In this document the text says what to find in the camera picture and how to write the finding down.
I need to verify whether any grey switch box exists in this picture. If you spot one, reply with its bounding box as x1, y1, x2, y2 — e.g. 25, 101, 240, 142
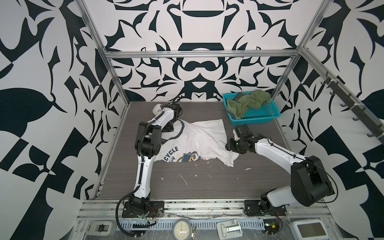
87, 221, 114, 237

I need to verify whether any white digital display device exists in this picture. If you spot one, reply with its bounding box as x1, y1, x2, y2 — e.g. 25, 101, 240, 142
289, 219, 330, 240

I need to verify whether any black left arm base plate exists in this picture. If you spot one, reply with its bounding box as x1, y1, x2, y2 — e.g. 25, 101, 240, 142
122, 201, 165, 218

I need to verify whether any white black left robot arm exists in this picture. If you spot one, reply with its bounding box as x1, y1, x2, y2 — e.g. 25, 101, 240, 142
128, 103, 182, 215

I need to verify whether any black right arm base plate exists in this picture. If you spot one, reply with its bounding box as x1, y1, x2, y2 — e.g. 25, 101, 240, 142
244, 198, 286, 217

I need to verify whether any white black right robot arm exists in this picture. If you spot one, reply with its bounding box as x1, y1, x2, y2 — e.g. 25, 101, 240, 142
226, 125, 338, 216

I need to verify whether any green tank top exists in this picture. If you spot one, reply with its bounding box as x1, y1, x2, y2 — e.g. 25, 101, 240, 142
226, 90, 272, 120

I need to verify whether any teal plastic basket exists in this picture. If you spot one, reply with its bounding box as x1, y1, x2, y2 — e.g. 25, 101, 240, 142
223, 93, 281, 126

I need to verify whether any aluminium cage frame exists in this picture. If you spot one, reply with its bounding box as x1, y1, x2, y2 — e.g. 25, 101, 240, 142
82, 1, 384, 204

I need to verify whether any white plastic latch device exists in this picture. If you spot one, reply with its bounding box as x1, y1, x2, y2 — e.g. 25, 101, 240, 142
217, 220, 243, 240

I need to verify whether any black wall hook rail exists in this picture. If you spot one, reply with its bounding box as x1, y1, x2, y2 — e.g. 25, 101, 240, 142
322, 71, 384, 145

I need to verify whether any round analog clock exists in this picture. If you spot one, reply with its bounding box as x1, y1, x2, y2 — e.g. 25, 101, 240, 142
173, 219, 192, 240

